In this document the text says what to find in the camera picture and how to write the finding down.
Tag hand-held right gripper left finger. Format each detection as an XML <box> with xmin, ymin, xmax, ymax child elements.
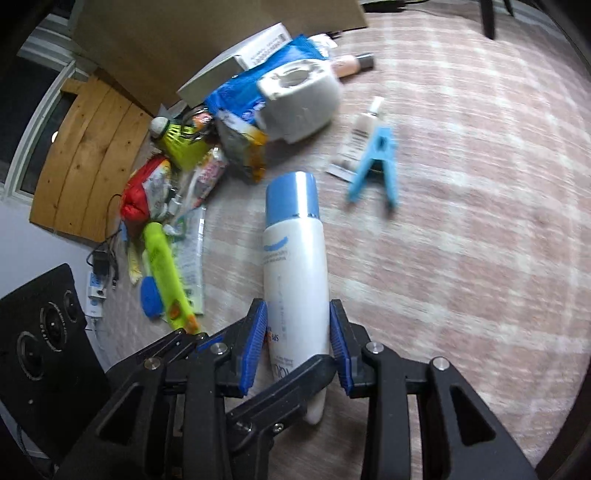
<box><xmin>55</xmin><ymin>299</ymin><xmax>269</xmax><ymax>480</ymax></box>

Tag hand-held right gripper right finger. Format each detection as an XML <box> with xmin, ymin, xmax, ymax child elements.
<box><xmin>329</xmin><ymin>299</ymin><xmax>539</xmax><ymax>480</ymax></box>

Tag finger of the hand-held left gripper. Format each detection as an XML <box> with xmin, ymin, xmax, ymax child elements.
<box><xmin>226</xmin><ymin>353</ymin><xmax>338</xmax><ymax>439</ymax></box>
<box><xmin>106</xmin><ymin>325</ymin><xmax>228</xmax><ymax>372</ymax></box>

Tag blue round lid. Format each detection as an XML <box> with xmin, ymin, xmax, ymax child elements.
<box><xmin>140</xmin><ymin>275</ymin><xmax>163</xmax><ymax>319</ymax></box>

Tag yellow-green tube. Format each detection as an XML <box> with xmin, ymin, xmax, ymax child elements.
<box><xmin>143</xmin><ymin>223</ymin><xmax>200</xmax><ymax>331</ymax></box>

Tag white power strip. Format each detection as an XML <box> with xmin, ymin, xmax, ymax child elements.
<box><xmin>87</xmin><ymin>272</ymin><xmax>110</xmax><ymax>320</ymax></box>

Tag clear plastic packet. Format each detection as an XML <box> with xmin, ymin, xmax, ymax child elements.
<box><xmin>175</xmin><ymin>208</ymin><xmax>206</xmax><ymax>315</ymax></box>

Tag yellow chopstick packet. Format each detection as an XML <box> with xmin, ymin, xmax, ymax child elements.
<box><xmin>126</xmin><ymin>240</ymin><xmax>142</xmax><ymax>285</ymax></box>

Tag red plastic bag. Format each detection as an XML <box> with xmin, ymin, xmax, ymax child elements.
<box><xmin>121</xmin><ymin>157</ymin><xmax>174</xmax><ymax>223</ymax></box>

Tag toothbrush packet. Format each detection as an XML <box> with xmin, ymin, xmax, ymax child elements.
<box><xmin>185</xmin><ymin>148</ymin><xmax>228</xmax><ymax>209</ymax></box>

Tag blue plastic clip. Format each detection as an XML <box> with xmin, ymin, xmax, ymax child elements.
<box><xmin>347</xmin><ymin>127</ymin><xmax>399</xmax><ymax>208</ymax></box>

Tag pine plank board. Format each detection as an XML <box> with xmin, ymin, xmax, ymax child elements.
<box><xmin>30</xmin><ymin>76</ymin><xmax>156</xmax><ymax>243</ymax></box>

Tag shuttlecock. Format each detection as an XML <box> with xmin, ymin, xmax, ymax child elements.
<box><xmin>152</xmin><ymin>117</ymin><xmax>209</xmax><ymax>169</ymax></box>

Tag yellow snack packet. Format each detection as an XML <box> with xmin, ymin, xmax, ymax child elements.
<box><xmin>217</xmin><ymin>111</ymin><xmax>269</xmax><ymax>182</ymax></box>

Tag small white tube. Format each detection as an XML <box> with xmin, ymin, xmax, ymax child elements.
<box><xmin>332</xmin><ymin>96</ymin><xmax>387</xmax><ymax>172</ymax></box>

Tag white round appliance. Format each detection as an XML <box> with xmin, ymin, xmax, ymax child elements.
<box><xmin>256</xmin><ymin>59</ymin><xmax>342</xmax><ymax>143</ymax></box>

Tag blue wipes packet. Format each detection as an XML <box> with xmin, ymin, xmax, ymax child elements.
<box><xmin>205</xmin><ymin>34</ymin><xmax>333</xmax><ymax>126</ymax></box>

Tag white cardboard box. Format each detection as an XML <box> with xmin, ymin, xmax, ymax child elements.
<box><xmin>178</xmin><ymin>23</ymin><xmax>291</xmax><ymax>105</ymax></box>

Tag pink bottle with black cap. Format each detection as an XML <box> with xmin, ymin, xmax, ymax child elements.
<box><xmin>332</xmin><ymin>53</ymin><xmax>376</xmax><ymax>80</ymax></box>

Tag light wood panel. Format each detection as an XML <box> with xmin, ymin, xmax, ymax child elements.
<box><xmin>74</xmin><ymin>0</ymin><xmax>368</xmax><ymax>117</ymax></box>

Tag black power strip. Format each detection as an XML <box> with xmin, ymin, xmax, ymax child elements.
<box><xmin>364</xmin><ymin>0</ymin><xmax>408</xmax><ymax>13</ymax></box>

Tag black charger with cable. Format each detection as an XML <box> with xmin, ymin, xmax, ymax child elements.
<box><xmin>87</xmin><ymin>196</ymin><xmax>125</xmax><ymax>291</ymax></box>

